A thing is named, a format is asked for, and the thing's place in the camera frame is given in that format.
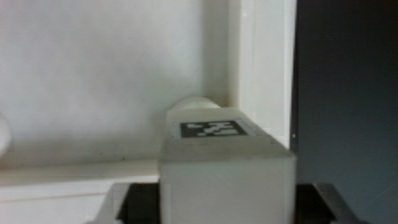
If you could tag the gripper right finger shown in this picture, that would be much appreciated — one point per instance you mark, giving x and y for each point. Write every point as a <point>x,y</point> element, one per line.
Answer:
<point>320,206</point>

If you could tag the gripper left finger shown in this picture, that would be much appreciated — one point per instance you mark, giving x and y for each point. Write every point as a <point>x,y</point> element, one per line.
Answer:
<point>106,216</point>

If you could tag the white leg with tag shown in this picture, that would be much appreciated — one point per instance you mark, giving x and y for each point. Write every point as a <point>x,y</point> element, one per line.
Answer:
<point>226,168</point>

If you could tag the white square tabletop panel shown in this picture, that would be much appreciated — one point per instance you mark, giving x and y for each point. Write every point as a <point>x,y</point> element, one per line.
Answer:
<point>103,60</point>

